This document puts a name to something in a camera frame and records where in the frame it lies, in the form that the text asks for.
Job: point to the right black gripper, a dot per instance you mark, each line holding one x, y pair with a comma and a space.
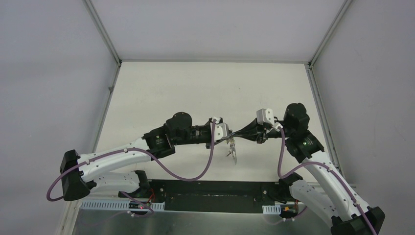
256, 132

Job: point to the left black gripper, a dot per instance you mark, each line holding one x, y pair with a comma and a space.
210, 133

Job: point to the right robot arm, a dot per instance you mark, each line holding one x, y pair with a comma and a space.
310, 175

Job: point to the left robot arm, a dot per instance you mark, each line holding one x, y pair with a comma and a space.
82, 174

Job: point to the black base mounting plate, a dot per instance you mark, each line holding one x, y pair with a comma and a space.
216, 196

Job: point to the right controller board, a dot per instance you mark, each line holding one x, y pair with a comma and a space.
289, 211

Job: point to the controller board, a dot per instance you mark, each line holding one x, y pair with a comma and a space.
289, 211
139, 206

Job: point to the left controller board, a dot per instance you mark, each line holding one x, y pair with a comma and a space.
139, 206

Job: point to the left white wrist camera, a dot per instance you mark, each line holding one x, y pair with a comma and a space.
219, 128

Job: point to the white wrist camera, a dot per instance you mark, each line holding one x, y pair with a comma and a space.
265, 118
219, 128

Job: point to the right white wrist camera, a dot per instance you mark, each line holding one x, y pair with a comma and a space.
265, 118

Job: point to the aluminium frame rail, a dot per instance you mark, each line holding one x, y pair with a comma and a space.
109, 214

